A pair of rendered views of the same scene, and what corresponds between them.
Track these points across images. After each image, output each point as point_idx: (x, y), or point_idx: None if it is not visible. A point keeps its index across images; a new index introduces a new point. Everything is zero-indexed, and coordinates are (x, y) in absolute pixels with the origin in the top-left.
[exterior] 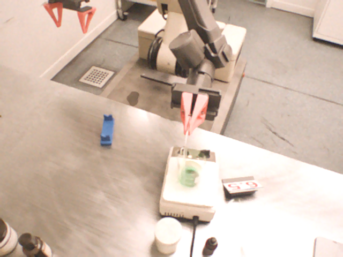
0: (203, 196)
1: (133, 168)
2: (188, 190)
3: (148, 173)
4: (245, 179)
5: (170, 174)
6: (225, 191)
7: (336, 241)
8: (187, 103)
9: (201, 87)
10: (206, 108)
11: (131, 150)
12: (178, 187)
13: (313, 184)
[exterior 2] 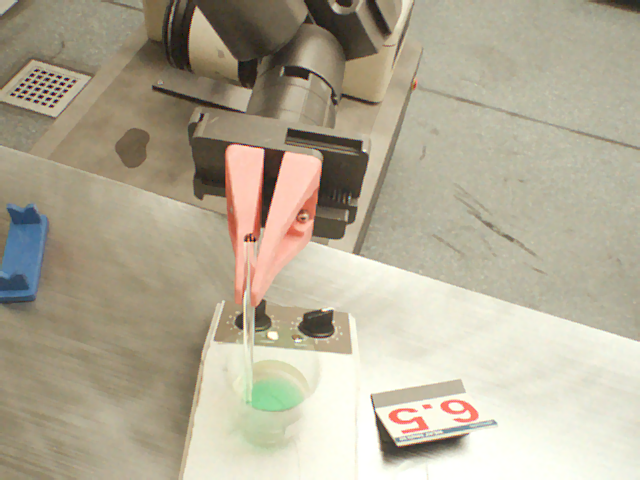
0: (315, 479)
1: (102, 375)
2: (268, 458)
3: (148, 388)
4: (439, 392)
5: (209, 404)
6: (383, 433)
7: None
8: (244, 187)
9: (298, 125)
10: (315, 202)
11: (98, 315)
12: (233, 449)
13: (637, 398)
